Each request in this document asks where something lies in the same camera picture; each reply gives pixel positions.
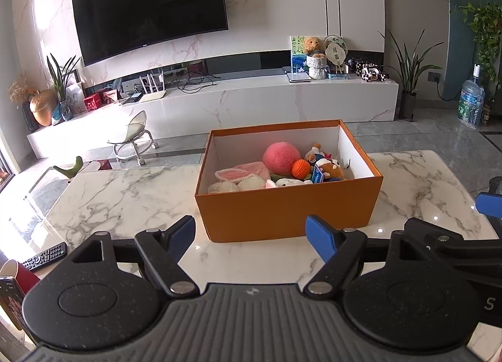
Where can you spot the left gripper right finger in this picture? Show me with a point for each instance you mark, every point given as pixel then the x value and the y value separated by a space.
pixel 340 250

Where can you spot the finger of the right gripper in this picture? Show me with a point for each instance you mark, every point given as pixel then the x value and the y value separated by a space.
pixel 490 203
pixel 432 235

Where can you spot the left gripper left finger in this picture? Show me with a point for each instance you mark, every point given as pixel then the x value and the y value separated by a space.
pixel 160 253

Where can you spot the brown dog plush toy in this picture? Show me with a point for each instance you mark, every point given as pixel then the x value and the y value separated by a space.
pixel 324 167

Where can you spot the white bunny plush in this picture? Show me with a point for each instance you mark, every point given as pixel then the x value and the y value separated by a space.
pixel 285 182

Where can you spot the orange knitted ball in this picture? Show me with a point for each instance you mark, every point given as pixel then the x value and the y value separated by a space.
pixel 301 169

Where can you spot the pink plush ball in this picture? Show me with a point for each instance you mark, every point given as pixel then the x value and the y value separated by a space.
pixel 279 157

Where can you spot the white knitted bunny hat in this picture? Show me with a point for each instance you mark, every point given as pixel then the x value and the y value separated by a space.
pixel 244 177

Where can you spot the orange cardboard box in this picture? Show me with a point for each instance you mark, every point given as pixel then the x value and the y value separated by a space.
pixel 276 213

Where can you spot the blue water bottle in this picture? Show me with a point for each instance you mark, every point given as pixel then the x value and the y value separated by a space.
pixel 471 99

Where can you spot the small rolling stool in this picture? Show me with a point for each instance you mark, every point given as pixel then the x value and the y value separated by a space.
pixel 129 136

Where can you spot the black remote control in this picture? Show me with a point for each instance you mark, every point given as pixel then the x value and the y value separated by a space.
pixel 45 258

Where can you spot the green bird shaped object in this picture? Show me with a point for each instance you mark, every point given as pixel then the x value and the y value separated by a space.
pixel 70 172

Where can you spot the white marble TV cabinet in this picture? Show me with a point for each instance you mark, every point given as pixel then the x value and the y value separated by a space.
pixel 231 103

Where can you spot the red paper cup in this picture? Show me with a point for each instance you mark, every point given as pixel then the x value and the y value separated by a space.
pixel 16 282

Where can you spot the potted orchid plant right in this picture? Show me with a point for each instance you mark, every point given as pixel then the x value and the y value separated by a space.
pixel 411 65

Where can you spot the white wifi router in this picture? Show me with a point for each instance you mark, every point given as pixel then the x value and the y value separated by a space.
pixel 153 87

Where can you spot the red gift box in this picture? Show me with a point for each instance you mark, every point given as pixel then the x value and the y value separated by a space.
pixel 93 102

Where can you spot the potted green plant left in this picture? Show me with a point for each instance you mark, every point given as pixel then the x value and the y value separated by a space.
pixel 60 75

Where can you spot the black white toy robot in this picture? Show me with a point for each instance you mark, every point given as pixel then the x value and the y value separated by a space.
pixel 368 72

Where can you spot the grey laptop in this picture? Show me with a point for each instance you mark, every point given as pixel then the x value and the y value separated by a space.
pixel 293 77

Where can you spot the trailing pothos plant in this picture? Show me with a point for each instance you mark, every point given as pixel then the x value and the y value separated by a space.
pixel 485 23

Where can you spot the acorn shaped brown vase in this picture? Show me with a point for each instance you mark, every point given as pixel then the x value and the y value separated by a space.
pixel 42 106

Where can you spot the landscape painting canvas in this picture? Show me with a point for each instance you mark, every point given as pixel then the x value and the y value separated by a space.
pixel 298 54

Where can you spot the round paper fan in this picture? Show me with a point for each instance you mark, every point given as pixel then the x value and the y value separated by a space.
pixel 336 52

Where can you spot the brown teddy bear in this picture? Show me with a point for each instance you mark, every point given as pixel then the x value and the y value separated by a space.
pixel 312 46

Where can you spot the dried flower bouquet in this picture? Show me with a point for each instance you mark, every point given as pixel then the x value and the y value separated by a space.
pixel 21 91

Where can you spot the black curved television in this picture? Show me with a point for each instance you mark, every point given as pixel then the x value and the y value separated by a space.
pixel 107 28

